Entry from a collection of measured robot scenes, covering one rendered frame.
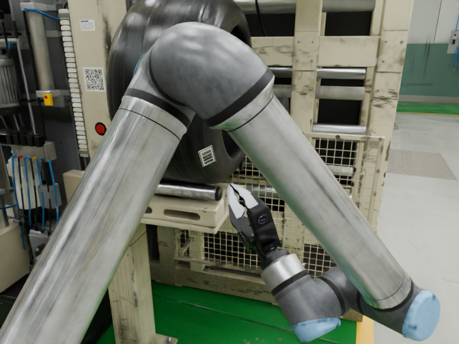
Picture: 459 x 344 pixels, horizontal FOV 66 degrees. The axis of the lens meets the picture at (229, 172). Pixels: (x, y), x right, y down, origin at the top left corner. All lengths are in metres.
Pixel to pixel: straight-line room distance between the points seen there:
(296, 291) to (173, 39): 0.52
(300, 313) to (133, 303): 0.91
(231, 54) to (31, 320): 0.44
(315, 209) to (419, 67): 9.79
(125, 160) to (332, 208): 0.31
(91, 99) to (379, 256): 0.98
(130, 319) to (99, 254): 1.07
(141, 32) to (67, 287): 0.64
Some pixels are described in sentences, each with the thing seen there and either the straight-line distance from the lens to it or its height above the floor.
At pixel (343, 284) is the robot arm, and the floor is 0.85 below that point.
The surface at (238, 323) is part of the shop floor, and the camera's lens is 1.93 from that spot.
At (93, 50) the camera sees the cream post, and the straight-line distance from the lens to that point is 1.22.
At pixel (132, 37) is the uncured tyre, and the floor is 1.34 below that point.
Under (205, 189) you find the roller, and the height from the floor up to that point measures 0.92.
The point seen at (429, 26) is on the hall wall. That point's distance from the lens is 10.35.
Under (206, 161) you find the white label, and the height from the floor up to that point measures 1.03.
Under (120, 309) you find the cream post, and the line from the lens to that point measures 1.59.
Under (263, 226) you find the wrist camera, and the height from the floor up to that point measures 0.96.
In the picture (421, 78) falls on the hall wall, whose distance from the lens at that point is 10.30.
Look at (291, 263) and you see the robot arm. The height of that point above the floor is 0.89.
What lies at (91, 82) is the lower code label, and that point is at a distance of 1.24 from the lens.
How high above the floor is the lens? 1.32
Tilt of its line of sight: 20 degrees down
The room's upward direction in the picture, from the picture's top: straight up
